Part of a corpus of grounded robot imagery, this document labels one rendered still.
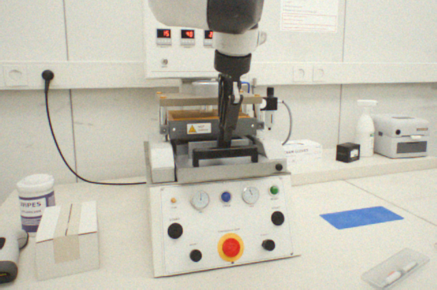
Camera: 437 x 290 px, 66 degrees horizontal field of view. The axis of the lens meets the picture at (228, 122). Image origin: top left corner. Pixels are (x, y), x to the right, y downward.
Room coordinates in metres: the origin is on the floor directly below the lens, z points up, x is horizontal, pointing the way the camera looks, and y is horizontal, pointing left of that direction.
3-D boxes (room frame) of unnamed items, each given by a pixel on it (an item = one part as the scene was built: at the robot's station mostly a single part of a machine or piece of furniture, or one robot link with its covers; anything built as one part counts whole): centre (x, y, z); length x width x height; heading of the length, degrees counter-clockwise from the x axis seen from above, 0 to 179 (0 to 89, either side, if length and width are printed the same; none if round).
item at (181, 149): (0.92, 0.05, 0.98); 0.20 x 0.17 x 0.03; 105
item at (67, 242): (0.74, 0.37, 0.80); 0.19 x 0.13 x 0.09; 19
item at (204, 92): (0.99, 0.05, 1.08); 0.31 x 0.24 x 0.13; 105
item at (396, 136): (1.54, -0.77, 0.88); 0.25 x 0.20 x 0.17; 13
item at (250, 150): (0.74, 0.01, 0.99); 0.15 x 0.02 x 0.04; 105
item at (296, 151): (1.39, -0.27, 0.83); 0.23 x 0.12 x 0.07; 112
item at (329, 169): (1.44, -0.48, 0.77); 0.84 x 0.30 x 0.04; 109
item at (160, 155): (0.85, 0.18, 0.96); 0.25 x 0.05 x 0.07; 15
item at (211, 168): (0.88, 0.04, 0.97); 0.30 x 0.22 x 0.08; 15
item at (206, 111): (0.95, 0.05, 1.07); 0.22 x 0.17 x 0.10; 105
